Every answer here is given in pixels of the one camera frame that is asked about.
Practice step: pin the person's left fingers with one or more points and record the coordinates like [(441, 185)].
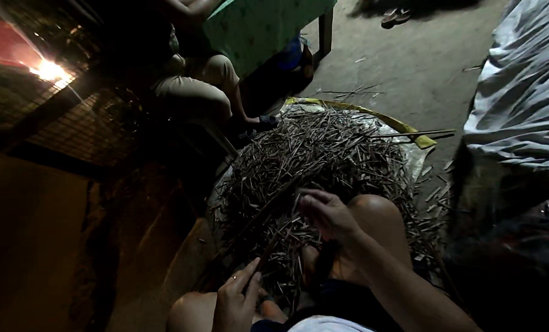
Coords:
[(243, 275)]

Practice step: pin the person's body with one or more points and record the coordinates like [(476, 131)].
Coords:
[(327, 324)]

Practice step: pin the person's left thumb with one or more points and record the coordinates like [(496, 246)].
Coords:
[(252, 289)]

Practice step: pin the green patterned tablecloth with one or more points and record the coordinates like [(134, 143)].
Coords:
[(260, 32)]

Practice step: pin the person's right fingers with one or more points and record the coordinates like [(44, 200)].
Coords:
[(312, 200)]

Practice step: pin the thin dark brown stick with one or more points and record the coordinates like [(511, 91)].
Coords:
[(267, 254)]

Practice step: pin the light grey crumpled cloth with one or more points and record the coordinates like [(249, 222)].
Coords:
[(523, 87)]

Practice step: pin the dark wooden table leg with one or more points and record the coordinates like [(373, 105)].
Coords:
[(325, 31)]

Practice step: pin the pile of brown wood strips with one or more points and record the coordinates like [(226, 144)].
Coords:
[(320, 147)]

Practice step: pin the long dark wooden strip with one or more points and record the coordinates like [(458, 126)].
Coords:
[(267, 206)]

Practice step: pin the long light thin stick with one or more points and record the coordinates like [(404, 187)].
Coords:
[(408, 133)]

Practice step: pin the white sack with yellow edge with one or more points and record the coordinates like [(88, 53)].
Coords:
[(417, 138)]

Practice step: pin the person's right hand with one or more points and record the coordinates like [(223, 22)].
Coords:
[(336, 221)]

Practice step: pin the person's left hand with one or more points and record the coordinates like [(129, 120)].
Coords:
[(233, 302)]

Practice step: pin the blue plastic bag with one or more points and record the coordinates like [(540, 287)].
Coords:
[(290, 53)]

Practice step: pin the pair of slippers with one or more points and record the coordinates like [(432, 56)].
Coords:
[(395, 17)]

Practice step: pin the bright lamp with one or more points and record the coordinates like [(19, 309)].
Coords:
[(50, 70)]

